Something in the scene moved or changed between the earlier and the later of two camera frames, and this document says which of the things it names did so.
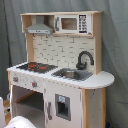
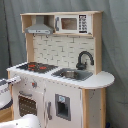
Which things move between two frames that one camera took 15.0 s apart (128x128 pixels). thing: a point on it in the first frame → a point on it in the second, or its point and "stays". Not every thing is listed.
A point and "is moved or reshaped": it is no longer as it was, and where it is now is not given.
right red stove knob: [34, 84] stays
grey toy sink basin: [71, 73] stays
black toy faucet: [81, 66] stays
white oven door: [2, 113] is moved or reshaped
